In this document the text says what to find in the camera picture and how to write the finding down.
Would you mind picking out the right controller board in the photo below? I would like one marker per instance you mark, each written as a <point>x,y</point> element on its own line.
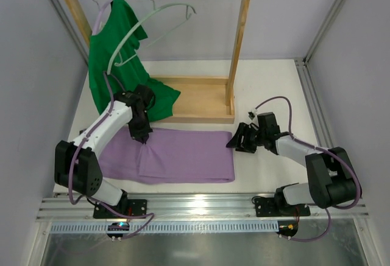
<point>287,228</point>

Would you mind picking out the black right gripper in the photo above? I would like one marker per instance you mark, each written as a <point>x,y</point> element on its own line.
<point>249,138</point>

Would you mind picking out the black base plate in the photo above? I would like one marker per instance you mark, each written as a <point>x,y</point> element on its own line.
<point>130,207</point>
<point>270,207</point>

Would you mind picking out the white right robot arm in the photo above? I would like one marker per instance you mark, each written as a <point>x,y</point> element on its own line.
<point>331,180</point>

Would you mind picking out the green t-shirt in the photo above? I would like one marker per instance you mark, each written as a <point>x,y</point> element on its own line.
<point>127,70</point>

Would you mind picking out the slotted grey cable duct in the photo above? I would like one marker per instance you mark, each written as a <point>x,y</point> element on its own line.
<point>169,227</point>

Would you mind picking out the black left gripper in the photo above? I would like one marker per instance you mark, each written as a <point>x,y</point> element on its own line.
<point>140,128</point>

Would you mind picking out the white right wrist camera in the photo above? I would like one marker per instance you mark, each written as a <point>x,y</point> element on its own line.
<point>252,114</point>

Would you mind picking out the wooden clothes rack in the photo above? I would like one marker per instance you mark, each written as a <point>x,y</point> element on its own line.
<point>203,99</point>

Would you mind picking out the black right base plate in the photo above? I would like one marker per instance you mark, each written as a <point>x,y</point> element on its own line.
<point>270,207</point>

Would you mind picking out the purple trousers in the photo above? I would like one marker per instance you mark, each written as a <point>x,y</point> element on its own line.
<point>169,156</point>

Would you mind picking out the controller board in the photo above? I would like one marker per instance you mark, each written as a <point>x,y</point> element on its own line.
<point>117,230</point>
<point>287,228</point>

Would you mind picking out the left controller board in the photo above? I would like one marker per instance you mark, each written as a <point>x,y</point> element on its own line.
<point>117,230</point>

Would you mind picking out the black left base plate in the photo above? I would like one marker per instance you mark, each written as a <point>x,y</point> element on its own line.
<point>130,207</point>

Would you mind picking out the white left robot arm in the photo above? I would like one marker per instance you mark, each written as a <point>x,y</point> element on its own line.
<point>77,162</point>

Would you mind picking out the aluminium mounting rail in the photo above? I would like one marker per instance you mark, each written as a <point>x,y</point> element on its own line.
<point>164,206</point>

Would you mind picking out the purple clothes hanger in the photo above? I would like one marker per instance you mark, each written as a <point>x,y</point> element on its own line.
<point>96,27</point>

